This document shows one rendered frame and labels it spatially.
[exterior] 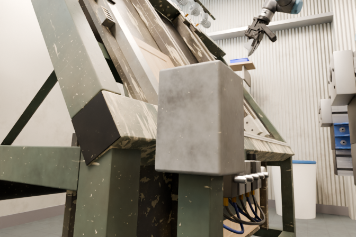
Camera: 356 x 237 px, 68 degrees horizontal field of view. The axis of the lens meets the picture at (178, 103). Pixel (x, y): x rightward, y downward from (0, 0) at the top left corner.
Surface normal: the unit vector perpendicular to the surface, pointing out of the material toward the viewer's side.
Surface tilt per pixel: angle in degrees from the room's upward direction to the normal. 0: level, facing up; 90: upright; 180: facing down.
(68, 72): 90
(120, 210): 90
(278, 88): 90
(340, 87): 90
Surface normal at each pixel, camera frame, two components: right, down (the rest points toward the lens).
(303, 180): 0.03, -0.12
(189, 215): -0.52, -0.18
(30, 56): 0.91, -0.05
